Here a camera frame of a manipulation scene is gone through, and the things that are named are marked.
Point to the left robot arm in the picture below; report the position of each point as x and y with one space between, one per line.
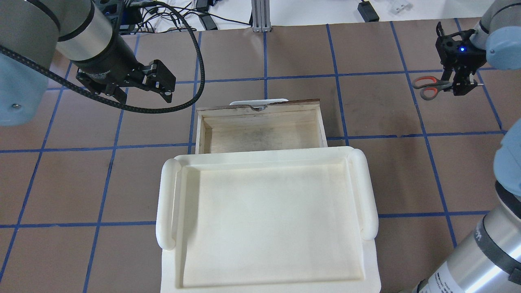
33 30

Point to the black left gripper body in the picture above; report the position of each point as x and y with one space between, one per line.
106 64

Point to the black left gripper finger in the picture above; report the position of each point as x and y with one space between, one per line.
155 77
96 87

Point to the white foam tray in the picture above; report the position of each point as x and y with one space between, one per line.
284 221

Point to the aluminium frame post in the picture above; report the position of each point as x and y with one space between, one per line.
261 16

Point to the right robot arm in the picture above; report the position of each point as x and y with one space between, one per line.
488 259

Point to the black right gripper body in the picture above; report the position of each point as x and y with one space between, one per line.
461 58

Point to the orange grey scissors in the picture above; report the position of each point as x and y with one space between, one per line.
431 86

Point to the wooden drawer with white handle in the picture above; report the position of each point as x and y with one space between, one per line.
260 125

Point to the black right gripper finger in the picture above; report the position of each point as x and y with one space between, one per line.
447 73
463 81

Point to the small black power brick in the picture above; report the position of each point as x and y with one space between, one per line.
367 11

